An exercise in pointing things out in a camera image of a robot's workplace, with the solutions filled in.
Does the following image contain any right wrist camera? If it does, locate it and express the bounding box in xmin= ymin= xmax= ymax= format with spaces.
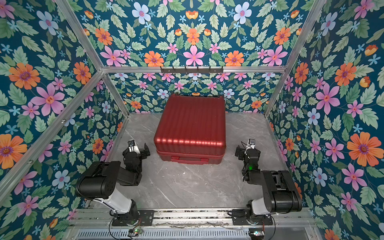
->
xmin=245 ymin=139 xmax=257 ymax=155

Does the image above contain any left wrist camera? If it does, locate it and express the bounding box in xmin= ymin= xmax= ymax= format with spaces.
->
xmin=128 ymin=139 xmax=141 ymax=154

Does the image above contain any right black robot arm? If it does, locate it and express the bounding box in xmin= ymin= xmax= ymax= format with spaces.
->
xmin=229 ymin=146 xmax=303 ymax=225

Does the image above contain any metal hook rail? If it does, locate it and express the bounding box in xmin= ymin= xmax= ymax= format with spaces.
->
xmin=160 ymin=66 xmax=224 ymax=74

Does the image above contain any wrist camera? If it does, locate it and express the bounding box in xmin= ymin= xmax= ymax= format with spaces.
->
xmin=128 ymin=139 xmax=141 ymax=154
xmin=245 ymin=139 xmax=257 ymax=155

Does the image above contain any aluminium cage frame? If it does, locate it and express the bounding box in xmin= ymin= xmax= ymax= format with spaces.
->
xmin=1 ymin=1 xmax=326 ymax=205

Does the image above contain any white slotted cable duct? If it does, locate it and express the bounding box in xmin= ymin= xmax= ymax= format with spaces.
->
xmin=76 ymin=229 xmax=251 ymax=240

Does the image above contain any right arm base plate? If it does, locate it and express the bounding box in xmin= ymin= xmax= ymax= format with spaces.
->
xmin=228 ymin=209 xmax=274 ymax=226

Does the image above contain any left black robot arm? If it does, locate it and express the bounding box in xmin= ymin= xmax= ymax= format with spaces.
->
xmin=76 ymin=140 xmax=151 ymax=225

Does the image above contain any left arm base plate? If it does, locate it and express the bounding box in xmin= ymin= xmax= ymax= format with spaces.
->
xmin=112 ymin=210 xmax=155 ymax=227

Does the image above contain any red hard-shell suitcase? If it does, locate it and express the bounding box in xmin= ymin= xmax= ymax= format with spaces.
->
xmin=154 ymin=94 xmax=227 ymax=165

